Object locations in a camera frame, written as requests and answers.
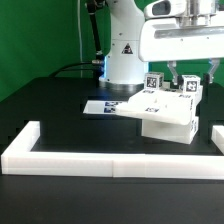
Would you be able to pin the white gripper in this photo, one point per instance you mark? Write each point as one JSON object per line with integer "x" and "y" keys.
{"x": 183, "y": 30}

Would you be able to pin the white chair back frame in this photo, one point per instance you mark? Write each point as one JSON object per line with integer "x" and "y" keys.
{"x": 166, "y": 105}

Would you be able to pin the white chair seat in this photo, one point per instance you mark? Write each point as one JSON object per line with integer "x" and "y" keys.
{"x": 171, "y": 132}

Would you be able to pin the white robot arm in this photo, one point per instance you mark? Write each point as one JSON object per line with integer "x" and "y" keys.
{"x": 123, "y": 65}

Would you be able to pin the white sheet with markers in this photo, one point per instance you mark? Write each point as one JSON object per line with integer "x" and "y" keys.
{"x": 101, "y": 107}

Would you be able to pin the white U-shaped fence frame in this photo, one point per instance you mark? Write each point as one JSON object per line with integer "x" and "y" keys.
{"x": 19, "y": 159}

